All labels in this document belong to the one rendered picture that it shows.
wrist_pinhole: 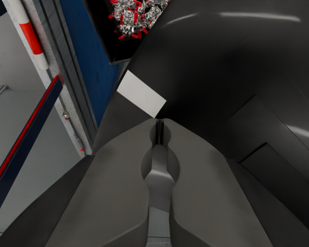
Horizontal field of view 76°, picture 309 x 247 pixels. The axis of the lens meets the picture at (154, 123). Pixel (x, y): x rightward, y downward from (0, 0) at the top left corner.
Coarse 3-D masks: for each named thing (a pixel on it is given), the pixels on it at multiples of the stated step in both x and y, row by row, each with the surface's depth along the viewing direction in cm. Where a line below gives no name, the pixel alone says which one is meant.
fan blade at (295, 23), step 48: (192, 0) 10; (240, 0) 10; (288, 0) 9; (144, 48) 12; (192, 48) 11; (240, 48) 10; (288, 48) 10; (192, 96) 12; (240, 96) 11; (288, 96) 10; (96, 144) 16; (240, 144) 12; (288, 144) 11; (288, 192) 12
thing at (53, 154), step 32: (0, 96) 138; (32, 96) 138; (0, 128) 118; (64, 128) 119; (0, 160) 104; (32, 160) 104; (64, 160) 105; (32, 192) 93; (0, 224) 84; (160, 224) 85
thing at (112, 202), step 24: (120, 144) 9; (144, 144) 9; (96, 168) 8; (120, 168) 8; (144, 168) 9; (96, 192) 7; (120, 192) 7; (144, 192) 7; (72, 216) 6; (96, 216) 6; (120, 216) 6; (144, 216) 6; (48, 240) 5; (72, 240) 5; (96, 240) 5; (120, 240) 6; (144, 240) 7
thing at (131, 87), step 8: (128, 72) 13; (128, 80) 13; (136, 80) 13; (120, 88) 13; (128, 88) 13; (136, 88) 13; (144, 88) 13; (128, 96) 13; (136, 96) 13; (144, 96) 13; (152, 96) 13; (160, 96) 13; (136, 104) 14; (144, 104) 13; (152, 104) 13; (160, 104) 13; (152, 112) 13
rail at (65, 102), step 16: (32, 0) 26; (48, 0) 30; (32, 16) 27; (48, 16) 30; (48, 32) 30; (64, 32) 35; (48, 48) 31; (64, 48) 35; (64, 64) 36; (48, 80) 35; (64, 80) 36; (80, 80) 43; (64, 96) 38; (80, 96) 43; (80, 112) 45; (80, 128) 45; (96, 128) 56
